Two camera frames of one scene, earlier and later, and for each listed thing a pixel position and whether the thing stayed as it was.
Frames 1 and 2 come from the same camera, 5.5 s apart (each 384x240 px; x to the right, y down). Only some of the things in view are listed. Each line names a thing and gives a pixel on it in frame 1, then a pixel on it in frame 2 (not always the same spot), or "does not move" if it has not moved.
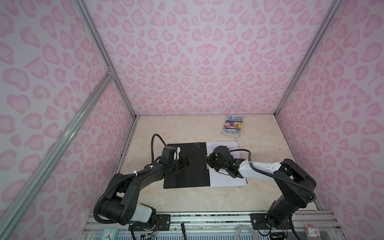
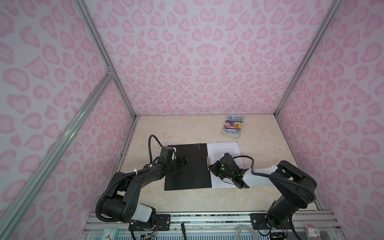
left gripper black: (183, 164) does not move
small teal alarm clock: (110, 234) does not move
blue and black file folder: (196, 175) does not move
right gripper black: (209, 159) to (214, 167)
